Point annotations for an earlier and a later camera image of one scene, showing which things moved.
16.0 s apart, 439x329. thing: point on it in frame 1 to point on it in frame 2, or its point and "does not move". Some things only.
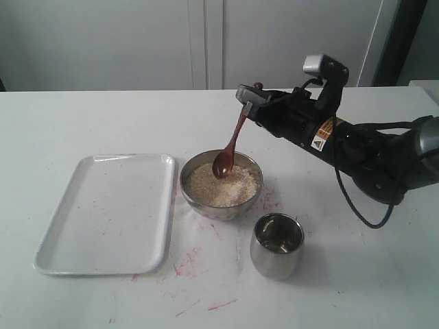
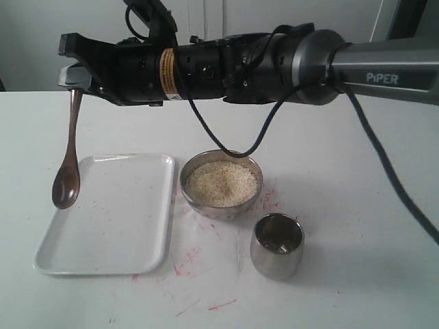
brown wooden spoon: [223, 164] to [66, 188]
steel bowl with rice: [220, 199] does not move
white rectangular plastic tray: [115, 217] does not move
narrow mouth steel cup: [276, 246] does not move
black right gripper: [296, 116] to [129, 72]
